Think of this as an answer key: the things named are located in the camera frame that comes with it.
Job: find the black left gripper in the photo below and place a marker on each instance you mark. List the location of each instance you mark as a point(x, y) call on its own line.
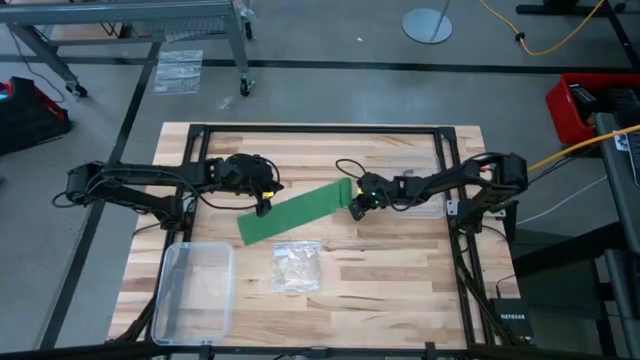
point(247, 175)

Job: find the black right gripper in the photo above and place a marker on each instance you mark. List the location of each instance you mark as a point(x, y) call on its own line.
point(380, 190)

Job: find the green elastic bandage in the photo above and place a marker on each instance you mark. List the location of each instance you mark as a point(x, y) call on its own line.
point(295, 212)

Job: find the clear plastic zip bag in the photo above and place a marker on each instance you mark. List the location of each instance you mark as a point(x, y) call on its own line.
point(297, 267)

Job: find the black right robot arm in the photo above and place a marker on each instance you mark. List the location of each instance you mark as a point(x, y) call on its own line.
point(500, 172)

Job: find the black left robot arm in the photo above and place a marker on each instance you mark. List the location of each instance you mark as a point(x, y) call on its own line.
point(125, 176)

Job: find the clear plastic storage bin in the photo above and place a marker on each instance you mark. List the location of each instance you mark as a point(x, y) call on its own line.
point(195, 295)

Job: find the clear plastic floor bag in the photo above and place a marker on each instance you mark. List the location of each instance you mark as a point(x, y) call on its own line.
point(178, 72)

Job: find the round grey stand base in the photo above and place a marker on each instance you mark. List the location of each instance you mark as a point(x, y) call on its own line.
point(425, 27)

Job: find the red plastic crate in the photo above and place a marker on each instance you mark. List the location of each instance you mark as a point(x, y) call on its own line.
point(562, 115)

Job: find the black and red toolbox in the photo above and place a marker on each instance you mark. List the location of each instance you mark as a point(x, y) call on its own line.
point(30, 115)

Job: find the black desk base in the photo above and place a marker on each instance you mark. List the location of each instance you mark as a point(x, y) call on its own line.
point(550, 8)

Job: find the black aluminium table frame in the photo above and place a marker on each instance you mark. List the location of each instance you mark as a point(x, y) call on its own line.
point(320, 128)

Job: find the black network switch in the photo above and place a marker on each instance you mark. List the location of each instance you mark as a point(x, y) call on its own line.
point(511, 317)

